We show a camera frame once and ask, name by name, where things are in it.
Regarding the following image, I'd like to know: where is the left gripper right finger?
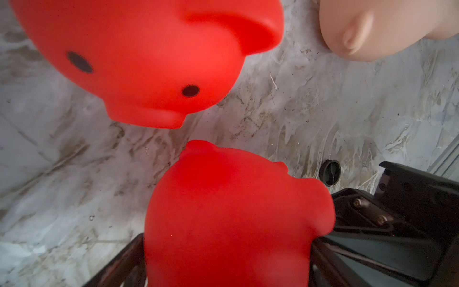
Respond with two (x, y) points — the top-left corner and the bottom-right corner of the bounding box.
(310, 239), (370, 287)

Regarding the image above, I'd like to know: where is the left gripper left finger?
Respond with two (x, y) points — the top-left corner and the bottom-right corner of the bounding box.
(84, 233), (147, 287)

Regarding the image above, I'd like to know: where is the black rubber plug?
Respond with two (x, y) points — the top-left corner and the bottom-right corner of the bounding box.
(319, 160), (341, 187)

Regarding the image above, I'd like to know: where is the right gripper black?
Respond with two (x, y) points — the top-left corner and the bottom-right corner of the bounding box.
(322, 161), (459, 287)

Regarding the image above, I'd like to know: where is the pink piggy bank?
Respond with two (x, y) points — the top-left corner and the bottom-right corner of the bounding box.
(319, 0), (459, 62)

